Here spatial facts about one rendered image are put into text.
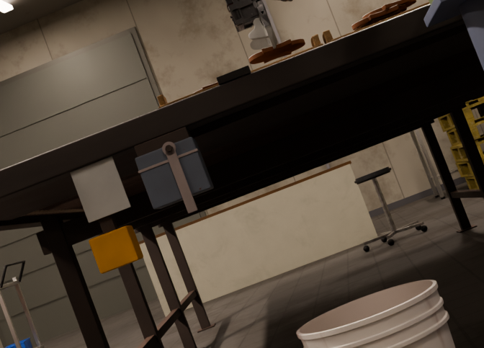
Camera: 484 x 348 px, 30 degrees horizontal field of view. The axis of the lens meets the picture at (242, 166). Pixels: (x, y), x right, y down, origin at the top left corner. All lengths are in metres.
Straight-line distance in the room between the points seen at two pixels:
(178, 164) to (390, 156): 9.60
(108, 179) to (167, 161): 0.14
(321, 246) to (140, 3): 5.04
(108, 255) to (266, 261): 6.23
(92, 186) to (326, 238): 6.21
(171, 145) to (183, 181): 0.08
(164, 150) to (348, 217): 6.22
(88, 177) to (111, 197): 0.07
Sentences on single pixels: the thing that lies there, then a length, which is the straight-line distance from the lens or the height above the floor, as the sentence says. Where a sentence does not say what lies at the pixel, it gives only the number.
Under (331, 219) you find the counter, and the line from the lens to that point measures 8.13.
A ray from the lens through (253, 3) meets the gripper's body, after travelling 2.21.
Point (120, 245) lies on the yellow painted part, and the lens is 1.98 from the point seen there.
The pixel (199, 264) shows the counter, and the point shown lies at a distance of 8.25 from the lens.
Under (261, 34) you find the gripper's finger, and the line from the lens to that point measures 2.17.
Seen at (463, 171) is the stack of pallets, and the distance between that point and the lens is 9.50.
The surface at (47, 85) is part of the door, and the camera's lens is 12.12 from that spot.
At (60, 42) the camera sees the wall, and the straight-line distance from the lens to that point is 12.19.
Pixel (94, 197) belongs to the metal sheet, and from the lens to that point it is 2.02.
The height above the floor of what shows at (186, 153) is 0.80.
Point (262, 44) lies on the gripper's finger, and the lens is 2.27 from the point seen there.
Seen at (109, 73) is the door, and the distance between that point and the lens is 11.90.
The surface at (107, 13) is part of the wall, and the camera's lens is 12.07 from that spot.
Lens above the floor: 0.64
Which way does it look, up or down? 3 degrees up
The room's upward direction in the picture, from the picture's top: 21 degrees counter-clockwise
